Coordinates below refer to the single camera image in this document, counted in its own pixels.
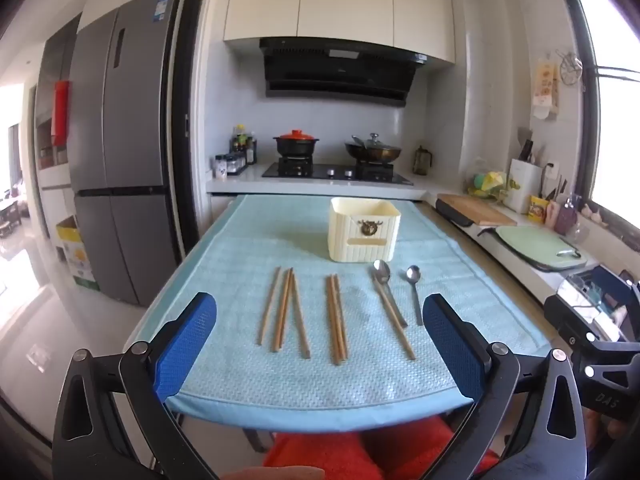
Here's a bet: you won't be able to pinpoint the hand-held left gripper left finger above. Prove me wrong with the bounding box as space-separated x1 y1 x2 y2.
51 291 236 480

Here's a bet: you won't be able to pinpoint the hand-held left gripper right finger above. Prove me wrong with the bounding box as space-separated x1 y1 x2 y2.
422 293 588 480

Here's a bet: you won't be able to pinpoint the small metal spoon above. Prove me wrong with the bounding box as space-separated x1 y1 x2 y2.
405 265 423 327

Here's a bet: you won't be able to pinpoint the large metal spoon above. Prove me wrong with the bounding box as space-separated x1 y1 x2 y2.
371 259 408 330

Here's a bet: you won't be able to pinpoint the cream plastic utensil box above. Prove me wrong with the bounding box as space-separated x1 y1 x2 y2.
328 197 402 264

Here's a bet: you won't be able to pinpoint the light blue towel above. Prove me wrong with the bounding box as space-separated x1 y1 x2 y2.
131 194 551 433

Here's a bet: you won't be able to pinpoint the green cutting board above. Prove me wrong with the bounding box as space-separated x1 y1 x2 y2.
495 225 588 268

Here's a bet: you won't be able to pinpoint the wooden cutting board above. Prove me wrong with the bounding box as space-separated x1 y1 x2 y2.
442 193 518 227

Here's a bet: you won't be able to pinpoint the yellow cardboard box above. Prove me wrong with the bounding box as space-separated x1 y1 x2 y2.
55 215 101 292

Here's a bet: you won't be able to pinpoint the bag of sponges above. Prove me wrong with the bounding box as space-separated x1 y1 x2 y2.
467 170 516 201

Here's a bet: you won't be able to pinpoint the person's red pants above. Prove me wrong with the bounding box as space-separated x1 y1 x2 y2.
262 415 501 480

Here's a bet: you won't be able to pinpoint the purple soap bottle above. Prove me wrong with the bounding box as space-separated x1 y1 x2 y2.
555 195 581 236

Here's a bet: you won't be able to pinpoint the white knife block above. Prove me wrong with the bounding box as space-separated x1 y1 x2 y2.
502 158 543 213

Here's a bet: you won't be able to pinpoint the wok with glass lid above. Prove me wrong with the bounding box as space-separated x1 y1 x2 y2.
344 133 403 165

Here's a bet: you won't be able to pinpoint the black gas stove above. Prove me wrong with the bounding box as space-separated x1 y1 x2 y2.
261 159 415 186

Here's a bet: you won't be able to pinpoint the grey refrigerator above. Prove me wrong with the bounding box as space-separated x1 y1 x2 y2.
67 0 186 307

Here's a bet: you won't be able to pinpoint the shelf cabinet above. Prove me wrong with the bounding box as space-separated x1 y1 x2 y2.
32 12 83 241

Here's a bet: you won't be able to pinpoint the black clay pot red lid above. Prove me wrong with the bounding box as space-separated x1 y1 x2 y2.
273 130 321 158

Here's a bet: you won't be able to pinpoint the red hanging item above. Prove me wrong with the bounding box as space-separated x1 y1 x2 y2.
52 80 71 147

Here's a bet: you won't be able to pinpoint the window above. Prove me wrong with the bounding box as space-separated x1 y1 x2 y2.
570 0 640 221

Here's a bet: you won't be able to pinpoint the black range hood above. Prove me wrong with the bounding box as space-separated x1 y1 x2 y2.
259 37 430 107

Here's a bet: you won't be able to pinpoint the black door frame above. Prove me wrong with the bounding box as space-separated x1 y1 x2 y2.
170 0 216 261

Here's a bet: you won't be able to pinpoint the hanging yellow wall calendar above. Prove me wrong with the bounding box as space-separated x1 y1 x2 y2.
531 59 560 120

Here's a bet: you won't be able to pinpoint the hanging wire trivet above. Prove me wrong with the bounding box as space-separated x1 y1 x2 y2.
556 50 583 86

